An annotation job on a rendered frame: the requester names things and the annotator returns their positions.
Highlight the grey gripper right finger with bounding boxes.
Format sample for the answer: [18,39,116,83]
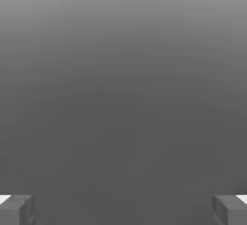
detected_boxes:
[211,194,247,225]

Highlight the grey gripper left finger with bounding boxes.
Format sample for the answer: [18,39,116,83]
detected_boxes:
[0,194,37,225]

